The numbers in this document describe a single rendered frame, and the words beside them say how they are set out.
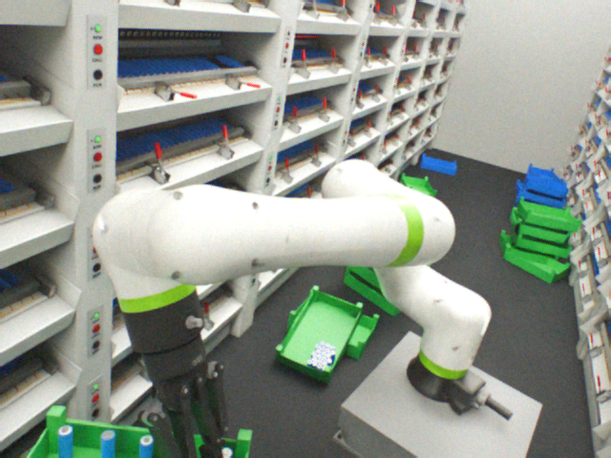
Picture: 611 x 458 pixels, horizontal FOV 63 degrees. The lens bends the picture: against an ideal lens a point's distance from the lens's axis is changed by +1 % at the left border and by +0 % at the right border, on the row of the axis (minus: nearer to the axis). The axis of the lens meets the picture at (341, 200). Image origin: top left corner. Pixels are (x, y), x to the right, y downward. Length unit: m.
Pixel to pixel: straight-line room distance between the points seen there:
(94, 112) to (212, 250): 0.54
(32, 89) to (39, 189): 0.18
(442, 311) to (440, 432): 0.26
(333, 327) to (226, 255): 1.41
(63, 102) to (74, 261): 0.31
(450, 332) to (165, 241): 0.79
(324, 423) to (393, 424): 0.52
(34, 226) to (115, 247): 0.42
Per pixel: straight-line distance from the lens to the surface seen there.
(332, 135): 2.23
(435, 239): 0.80
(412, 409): 1.23
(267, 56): 1.52
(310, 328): 1.89
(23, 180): 1.11
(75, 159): 0.99
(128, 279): 0.64
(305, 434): 1.63
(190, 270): 0.52
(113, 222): 0.62
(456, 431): 1.23
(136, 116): 1.08
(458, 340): 1.18
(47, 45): 0.99
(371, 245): 0.69
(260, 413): 1.66
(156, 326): 0.65
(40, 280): 1.15
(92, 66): 0.97
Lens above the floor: 1.20
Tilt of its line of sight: 22 degrees down
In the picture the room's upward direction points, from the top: 12 degrees clockwise
